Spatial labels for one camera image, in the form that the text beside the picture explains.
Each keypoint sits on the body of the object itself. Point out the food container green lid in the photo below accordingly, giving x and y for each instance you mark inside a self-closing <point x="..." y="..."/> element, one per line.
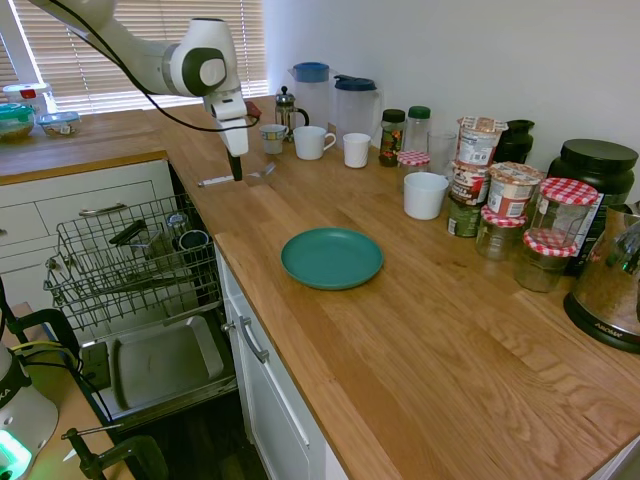
<point x="15" y="122"/>

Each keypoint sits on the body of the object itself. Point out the black C-clamp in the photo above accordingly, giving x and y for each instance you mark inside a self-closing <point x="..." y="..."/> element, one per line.
<point x="130" y="452"/>
<point x="55" y="325"/>

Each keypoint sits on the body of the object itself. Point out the white cup with patterned rim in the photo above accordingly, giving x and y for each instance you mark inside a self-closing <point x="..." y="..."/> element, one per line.
<point x="272" y="140"/>

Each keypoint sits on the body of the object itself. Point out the large white mug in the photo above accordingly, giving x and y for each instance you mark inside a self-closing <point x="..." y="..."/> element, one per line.
<point x="309" y="145"/>

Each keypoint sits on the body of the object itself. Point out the small jar red checkered lid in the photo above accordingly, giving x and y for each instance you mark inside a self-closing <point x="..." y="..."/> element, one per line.
<point x="413" y="160"/>

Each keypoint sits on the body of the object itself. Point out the dark blue mug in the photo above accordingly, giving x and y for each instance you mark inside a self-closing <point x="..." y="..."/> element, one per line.
<point x="194" y="241"/>

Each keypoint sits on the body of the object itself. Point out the green tin can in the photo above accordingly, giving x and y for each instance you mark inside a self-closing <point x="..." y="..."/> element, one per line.
<point x="462" y="217"/>

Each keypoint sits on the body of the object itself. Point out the clear bottle green lid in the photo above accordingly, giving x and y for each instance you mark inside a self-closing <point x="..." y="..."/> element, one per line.
<point x="419" y="127"/>

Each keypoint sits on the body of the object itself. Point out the silver cabinet door knob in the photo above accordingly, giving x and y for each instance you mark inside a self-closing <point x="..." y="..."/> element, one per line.
<point x="228" y="327"/>

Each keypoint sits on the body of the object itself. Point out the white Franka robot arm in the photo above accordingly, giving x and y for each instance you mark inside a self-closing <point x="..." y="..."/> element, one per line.
<point x="145" y="55"/>

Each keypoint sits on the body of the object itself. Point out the glass jar red checkered lid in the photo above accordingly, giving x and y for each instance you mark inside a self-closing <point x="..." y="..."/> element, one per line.
<point x="500" y="235"/>
<point x="542" y="267"/>

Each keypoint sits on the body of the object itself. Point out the white container red clip lid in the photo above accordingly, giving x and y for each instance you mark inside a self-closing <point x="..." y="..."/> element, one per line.
<point x="27" y="95"/>

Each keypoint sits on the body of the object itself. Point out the white window blind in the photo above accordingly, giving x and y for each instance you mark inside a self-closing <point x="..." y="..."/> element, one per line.
<point x="125" y="30"/>

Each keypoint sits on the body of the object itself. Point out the clear glass tumbler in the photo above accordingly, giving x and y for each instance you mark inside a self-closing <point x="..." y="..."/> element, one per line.
<point x="442" y="152"/>

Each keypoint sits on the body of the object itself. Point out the stainless steel electric kettle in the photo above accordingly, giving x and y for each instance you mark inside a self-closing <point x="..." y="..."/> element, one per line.
<point x="605" y="290"/>

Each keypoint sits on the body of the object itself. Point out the plain white cup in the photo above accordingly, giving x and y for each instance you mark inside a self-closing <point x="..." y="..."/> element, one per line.
<point x="425" y="200"/>

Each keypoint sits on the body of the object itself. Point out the black vase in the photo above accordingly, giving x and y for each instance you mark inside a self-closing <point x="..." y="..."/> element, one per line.
<point x="517" y="142"/>

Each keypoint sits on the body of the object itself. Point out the white ribbed cup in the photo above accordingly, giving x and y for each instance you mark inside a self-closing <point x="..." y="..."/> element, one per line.
<point x="356" y="152"/>

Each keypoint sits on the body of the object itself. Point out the green round plate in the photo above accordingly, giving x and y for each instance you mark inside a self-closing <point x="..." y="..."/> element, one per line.
<point x="332" y="257"/>

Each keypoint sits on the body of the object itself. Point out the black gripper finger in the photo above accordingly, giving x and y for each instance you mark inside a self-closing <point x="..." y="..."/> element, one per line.
<point x="236" y="167"/>

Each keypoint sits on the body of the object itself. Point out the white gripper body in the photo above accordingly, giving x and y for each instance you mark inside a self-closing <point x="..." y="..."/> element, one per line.
<point x="235" y="130"/>

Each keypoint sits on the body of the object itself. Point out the spice jar dark green lid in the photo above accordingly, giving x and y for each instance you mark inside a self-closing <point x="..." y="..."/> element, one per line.
<point x="391" y="140"/>

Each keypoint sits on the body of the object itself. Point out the white yogurt cup red label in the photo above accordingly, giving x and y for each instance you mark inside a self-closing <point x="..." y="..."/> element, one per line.
<point x="512" y="190"/>

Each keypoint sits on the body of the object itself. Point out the large jar red checkered lid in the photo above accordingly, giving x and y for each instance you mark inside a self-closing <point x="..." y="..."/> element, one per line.
<point x="562" y="215"/>

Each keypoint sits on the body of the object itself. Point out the clear pitcher dark blue lid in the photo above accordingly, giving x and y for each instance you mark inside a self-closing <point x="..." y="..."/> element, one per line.
<point x="356" y="112"/>

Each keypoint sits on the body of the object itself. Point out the wooden robot mounting board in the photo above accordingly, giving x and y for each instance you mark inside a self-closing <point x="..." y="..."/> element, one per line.
<point x="75" y="405"/>

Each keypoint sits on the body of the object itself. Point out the glass French press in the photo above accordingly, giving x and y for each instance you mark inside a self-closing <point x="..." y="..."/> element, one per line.
<point x="286" y="112"/>

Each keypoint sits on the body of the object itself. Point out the glass container blue lid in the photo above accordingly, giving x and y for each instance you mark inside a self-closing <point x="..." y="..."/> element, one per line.
<point x="59" y="125"/>

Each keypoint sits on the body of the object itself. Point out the clear glass container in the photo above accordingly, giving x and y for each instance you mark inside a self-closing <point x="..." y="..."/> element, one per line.
<point x="147" y="244"/>

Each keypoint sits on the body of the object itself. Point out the white robot base green light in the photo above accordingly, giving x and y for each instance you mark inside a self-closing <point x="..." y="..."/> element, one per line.
<point x="25" y="415"/>

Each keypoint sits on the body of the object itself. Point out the black protein powder tub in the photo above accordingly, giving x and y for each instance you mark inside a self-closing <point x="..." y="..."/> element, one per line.
<point x="595" y="165"/>

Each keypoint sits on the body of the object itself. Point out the clear pitcher light blue lid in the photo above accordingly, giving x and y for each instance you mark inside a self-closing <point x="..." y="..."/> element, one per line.
<point x="311" y="95"/>

